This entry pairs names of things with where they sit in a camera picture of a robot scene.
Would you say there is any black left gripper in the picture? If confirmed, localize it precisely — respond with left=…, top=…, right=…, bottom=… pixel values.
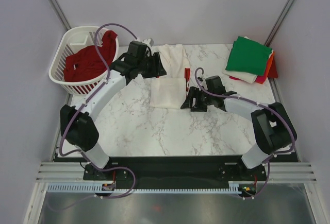
left=137, top=53, right=167, bottom=79

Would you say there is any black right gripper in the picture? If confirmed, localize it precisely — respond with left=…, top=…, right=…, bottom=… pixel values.
left=180, top=86, right=215, bottom=112

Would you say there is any white Coca-Cola t-shirt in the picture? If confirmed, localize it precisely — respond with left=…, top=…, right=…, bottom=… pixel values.
left=150, top=44, right=190, bottom=109

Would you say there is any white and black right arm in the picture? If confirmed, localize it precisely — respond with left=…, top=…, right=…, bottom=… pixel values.
left=180, top=76, right=297, bottom=180

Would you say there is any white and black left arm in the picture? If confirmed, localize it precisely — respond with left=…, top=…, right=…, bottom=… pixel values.
left=60, top=41, right=167, bottom=179

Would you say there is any green folded t-shirt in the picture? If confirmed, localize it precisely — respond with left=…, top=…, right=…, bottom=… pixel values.
left=225, top=36, right=273, bottom=76

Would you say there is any pink folded t-shirt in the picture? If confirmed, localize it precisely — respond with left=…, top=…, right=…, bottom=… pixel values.
left=229, top=76, right=267, bottom=84

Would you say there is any red t-shirt in basket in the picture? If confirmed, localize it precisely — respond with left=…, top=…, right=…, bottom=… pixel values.
left=63, top=30, right=117, bottom=82

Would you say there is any dark red folded t-shirt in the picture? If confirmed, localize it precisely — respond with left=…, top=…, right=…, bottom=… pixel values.
left=268, top=53, right=278, bottom=79

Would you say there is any orange folded t-shirt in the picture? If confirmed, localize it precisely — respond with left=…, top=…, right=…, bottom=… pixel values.
left=263, top=51, right=275, bottom=78

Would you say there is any white plastic laundry basket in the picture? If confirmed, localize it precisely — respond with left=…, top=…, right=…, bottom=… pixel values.
left=48, top=26, right=119, bottom=96

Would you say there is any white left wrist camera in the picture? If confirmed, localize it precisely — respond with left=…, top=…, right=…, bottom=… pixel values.
left=141, top=38, right=154, bottom=47

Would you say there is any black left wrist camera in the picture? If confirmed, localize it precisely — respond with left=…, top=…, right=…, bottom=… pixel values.
left=127, top=41, right=147, bottom=58

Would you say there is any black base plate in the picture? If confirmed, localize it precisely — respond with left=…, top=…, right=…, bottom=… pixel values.
left=53, top=154, right=269, bottom=199

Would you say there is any white slotted cable duct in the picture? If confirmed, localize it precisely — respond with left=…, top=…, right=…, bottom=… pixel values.
left=47, top=181, right=257, bottom=194

